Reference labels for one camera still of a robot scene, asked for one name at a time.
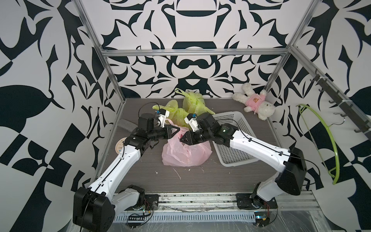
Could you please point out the white plush bunny pink shirt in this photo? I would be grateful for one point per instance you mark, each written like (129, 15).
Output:
(255, 102)

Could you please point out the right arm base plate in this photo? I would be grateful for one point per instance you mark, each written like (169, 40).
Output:
(249, 201)

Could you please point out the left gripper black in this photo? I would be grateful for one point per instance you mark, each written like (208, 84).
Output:
(168, 134)

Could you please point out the white plastic basket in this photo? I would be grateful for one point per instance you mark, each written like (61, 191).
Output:
(236, 155)

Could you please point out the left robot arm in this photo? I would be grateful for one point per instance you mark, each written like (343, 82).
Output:
(95, 207)

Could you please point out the pink plastic bag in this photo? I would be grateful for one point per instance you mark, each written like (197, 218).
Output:
(178, 154)

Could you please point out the grey oval stone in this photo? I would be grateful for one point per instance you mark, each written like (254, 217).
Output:
(127, 125)

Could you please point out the black wall hook rack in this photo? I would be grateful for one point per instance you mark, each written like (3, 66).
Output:
(339, 99)

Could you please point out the green plastic bag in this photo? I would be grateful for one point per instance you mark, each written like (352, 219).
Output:
(176, 115)
(193, 102)

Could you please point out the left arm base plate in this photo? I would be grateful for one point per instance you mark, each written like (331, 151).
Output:
(151, 201)

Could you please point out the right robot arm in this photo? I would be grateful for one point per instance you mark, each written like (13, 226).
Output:
(290, 165)

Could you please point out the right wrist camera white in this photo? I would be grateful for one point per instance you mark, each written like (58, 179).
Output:
(191, 120)

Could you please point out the small round clock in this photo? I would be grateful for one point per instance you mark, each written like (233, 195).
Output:
(120, 145)

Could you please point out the green hoop hanger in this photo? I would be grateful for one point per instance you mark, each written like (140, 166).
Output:
(322, 138)

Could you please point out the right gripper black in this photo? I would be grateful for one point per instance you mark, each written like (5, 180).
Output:
(189, 138)

